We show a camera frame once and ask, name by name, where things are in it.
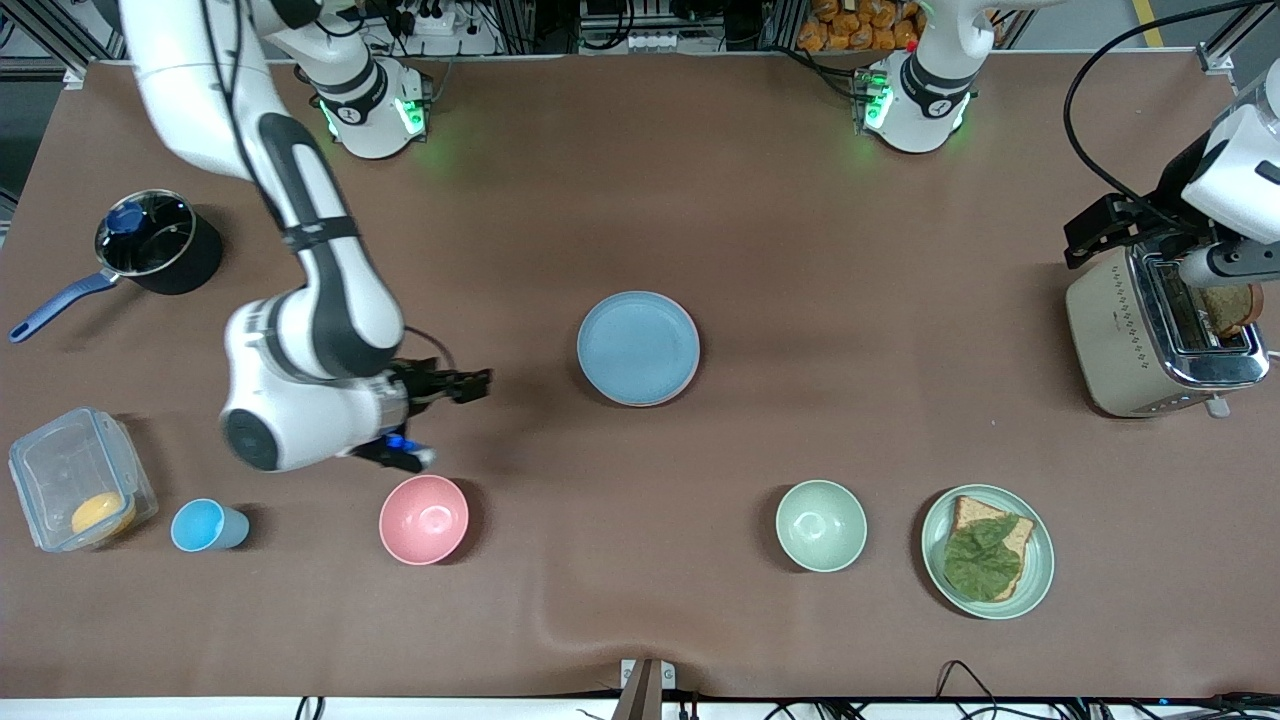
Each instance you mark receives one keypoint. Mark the white power strip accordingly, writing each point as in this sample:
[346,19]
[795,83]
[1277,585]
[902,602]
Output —
[430,20]

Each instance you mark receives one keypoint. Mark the blue shallow plate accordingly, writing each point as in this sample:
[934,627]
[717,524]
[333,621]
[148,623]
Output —
[638,345]

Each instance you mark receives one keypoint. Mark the brown table cover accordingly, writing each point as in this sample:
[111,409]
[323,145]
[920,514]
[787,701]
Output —
[800,250]

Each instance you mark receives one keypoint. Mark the glass lid blue knob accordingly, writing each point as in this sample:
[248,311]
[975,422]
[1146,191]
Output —
[125,218]

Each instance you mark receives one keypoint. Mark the blue plastic cup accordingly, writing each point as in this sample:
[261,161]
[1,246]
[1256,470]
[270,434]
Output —
[200,525]

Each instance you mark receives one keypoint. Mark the pale green plate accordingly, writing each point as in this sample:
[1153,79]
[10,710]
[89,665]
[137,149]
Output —
[1035,560]

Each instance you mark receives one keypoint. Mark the aluminium frame profile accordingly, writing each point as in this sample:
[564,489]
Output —
[1215,58]
[70,45]

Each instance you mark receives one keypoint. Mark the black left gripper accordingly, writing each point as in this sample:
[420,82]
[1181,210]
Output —
[1168,197]

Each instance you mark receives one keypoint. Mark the green lettuce leaf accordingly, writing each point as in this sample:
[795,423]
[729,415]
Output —
[980,565]

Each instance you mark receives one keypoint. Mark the pink bowl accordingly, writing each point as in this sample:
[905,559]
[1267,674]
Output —
[425,520]

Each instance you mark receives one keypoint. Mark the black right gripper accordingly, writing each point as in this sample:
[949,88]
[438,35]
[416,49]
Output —
[424,389]

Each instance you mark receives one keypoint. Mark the brown bread slice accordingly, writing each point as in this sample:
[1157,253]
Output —
[970,512]

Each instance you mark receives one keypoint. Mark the clear plastic food container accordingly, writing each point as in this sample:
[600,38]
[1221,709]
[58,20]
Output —
[60,460]

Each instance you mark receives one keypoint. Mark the toast slice in toaster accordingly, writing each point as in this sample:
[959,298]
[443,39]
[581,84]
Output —
[1230,310]

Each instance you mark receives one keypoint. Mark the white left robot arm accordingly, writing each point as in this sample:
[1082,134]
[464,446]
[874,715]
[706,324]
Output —
[920,100]

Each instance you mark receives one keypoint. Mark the pale green bowl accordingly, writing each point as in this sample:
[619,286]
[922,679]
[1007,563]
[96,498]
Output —
[820,525]

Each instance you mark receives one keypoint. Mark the orange snack packets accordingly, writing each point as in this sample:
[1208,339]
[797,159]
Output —
[860,30]

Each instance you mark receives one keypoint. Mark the orange round food piece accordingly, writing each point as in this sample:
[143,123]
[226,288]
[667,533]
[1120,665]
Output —
[100,512]

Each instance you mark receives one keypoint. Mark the beige and chrome toaster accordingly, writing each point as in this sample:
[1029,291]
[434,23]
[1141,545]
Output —
[1120,340]

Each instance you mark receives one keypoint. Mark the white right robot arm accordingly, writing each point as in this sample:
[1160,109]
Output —
[330,300]

